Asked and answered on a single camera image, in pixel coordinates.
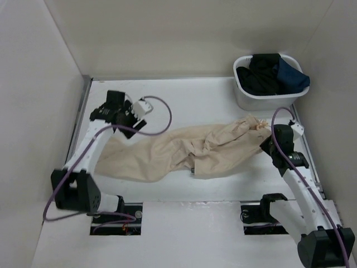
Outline navy trousers in basket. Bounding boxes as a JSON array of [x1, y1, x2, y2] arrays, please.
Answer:
[[272, 58, 310, 95]]

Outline beige trousers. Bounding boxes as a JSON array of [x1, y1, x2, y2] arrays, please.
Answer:
[[95, 115, 271, 183]]

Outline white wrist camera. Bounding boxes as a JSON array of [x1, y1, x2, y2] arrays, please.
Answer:
[[288, 119, 305, 140], [133, 97, 153, 118]]

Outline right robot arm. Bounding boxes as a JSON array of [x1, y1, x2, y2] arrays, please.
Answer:
[[258, 123, 355, 267]]

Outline white laundry basket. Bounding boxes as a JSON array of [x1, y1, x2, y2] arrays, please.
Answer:
[[233, 54, 310, 111]]

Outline black trousers in basket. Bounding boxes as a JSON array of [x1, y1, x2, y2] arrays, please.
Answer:
[[236, 54, 281, 96]]

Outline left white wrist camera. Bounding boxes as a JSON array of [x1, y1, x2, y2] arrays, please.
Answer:
[[133, 97, 153, 118]]

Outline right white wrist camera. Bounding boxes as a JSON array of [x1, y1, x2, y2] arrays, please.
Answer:
[[288, 119, 305, 140]]

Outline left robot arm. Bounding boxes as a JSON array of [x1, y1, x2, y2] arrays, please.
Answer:
[[51, 90, 153, 223]]

